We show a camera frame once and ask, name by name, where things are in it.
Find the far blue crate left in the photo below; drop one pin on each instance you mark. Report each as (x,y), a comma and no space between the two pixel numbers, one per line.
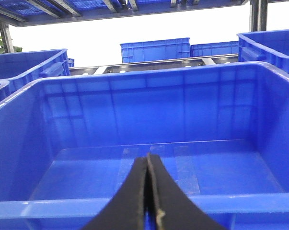
(155,50)

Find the far blue crate right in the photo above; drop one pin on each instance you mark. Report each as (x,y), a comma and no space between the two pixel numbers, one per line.
(212,49)

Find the blue plastic target crate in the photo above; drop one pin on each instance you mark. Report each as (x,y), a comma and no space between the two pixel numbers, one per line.
(222,133)

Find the green potted plant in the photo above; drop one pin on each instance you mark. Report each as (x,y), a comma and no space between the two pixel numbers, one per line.
(15,48)

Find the overhead rack shelf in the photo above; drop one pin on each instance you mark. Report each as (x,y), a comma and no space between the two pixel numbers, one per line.
(24,13)

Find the blue crate right rear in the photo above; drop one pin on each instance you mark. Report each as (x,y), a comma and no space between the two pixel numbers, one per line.
(266,46)

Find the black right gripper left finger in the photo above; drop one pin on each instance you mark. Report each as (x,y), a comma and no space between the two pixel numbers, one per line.
(126,210)

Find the metal roller conveyor rack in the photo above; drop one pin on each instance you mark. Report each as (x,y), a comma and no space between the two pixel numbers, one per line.
(156,65)

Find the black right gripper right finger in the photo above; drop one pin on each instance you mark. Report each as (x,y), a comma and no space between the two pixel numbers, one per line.
(173,210)

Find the blue crate behind source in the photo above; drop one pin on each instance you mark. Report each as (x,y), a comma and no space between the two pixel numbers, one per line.
(21,68)

